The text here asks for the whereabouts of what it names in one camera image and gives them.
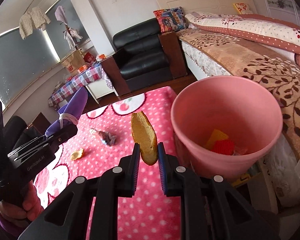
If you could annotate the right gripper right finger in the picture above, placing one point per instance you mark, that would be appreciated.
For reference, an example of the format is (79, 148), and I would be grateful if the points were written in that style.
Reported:
(171, 172)

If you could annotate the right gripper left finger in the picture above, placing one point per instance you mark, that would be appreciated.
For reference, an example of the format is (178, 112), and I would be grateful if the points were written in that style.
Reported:
(130, 169)

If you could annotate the long bread crust piece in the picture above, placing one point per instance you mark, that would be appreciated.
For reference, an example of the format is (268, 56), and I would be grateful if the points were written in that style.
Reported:
(144, 134)

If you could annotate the red foam fruit net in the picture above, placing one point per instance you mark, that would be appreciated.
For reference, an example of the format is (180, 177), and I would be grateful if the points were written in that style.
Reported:
(224, 147)

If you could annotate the purple cloth pouch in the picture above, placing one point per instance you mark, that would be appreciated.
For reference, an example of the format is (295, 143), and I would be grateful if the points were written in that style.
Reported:
(70, 113)

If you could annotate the pink plastic trash bucket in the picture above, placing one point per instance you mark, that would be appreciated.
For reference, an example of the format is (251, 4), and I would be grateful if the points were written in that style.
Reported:
(242, 109)

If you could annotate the person's left hand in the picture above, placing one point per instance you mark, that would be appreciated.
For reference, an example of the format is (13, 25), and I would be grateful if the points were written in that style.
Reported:
(23, 214)

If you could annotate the crumpled silver foil wrapper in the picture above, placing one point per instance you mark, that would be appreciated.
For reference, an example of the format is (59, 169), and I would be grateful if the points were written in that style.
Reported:
(106, 137)

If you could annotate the small bread crust piece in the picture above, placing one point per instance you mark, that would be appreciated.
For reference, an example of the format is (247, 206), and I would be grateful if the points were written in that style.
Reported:
(78, 154)

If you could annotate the white low table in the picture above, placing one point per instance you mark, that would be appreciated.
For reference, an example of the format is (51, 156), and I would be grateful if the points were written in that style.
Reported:
(99, 89)

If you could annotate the plaid tablecloth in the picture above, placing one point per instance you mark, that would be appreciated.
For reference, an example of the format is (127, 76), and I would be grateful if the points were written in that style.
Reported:
(92, 74)

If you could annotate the black leather armchair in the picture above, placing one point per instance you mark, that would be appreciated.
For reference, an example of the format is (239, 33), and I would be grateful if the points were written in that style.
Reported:
(143, 57)

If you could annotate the red gift box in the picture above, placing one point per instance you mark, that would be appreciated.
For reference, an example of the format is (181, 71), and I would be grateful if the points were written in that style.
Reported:
(89, 58)

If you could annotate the brown paper shopping bag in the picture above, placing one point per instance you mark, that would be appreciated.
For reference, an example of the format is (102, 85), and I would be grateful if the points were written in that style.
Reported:
(73, 62)

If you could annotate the coat stand with clothes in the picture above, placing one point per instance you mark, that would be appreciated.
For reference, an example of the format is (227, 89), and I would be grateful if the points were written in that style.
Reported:
(71, 35)

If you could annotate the colourful patterned cushion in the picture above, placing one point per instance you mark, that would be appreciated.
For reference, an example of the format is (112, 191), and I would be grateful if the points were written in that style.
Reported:
(170, 19)

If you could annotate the bed with white mattress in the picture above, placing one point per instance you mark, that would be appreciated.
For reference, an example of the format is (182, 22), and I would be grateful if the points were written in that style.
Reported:
(283, 164)

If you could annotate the brown leaf pattern blanket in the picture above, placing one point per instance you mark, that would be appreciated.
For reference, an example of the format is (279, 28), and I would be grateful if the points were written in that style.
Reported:
(221, 54)

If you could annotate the hanging white garment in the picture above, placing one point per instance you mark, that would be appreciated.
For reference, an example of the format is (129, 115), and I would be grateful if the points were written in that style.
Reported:
(33, 19)

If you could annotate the white pink dotted quilt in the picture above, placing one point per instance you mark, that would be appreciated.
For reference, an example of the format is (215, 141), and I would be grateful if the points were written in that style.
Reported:
(253, 27)

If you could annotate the yellow red small pillow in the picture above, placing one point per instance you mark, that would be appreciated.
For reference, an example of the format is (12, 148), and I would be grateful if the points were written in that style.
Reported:
(242, 8)

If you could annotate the white wardrobe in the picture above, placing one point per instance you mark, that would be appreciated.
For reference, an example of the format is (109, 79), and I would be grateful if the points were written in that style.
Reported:
(286, 10)

